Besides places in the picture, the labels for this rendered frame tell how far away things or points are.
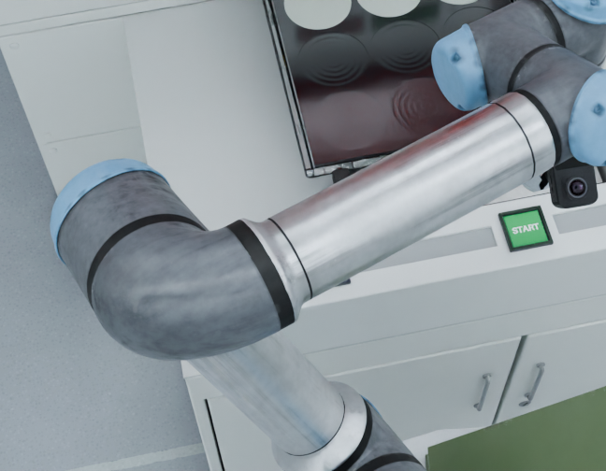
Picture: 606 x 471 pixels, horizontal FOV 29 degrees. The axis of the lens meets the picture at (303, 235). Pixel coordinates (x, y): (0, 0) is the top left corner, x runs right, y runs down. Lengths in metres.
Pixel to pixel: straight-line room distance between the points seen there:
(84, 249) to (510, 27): 0.44
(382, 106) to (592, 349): 0.49
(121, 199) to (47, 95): 1.05
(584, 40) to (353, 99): 0.58
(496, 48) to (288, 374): 0.37
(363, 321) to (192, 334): 0.62
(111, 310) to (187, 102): 0.87
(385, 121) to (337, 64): 0.12
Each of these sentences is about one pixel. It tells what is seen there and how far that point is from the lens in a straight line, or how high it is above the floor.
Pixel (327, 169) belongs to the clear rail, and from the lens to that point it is 1.60.
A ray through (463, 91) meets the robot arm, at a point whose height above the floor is 1.37.
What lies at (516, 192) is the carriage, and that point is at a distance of 1.63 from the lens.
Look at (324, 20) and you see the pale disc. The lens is 1.76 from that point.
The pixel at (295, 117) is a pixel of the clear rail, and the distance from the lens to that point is 1.65.
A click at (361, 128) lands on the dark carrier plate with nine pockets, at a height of 0.90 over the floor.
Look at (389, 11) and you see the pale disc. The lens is 1.77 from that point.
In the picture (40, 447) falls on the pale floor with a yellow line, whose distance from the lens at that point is 2.45.
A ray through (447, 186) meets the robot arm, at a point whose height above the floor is 1.44.
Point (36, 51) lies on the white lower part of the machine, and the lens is 1.95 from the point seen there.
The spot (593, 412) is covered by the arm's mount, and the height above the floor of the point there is 1.02.
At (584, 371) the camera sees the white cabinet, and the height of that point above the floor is 0.54.
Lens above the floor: 2.25
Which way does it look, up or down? 61 degrees down
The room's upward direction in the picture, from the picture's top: 2 degrees counter-clockwise
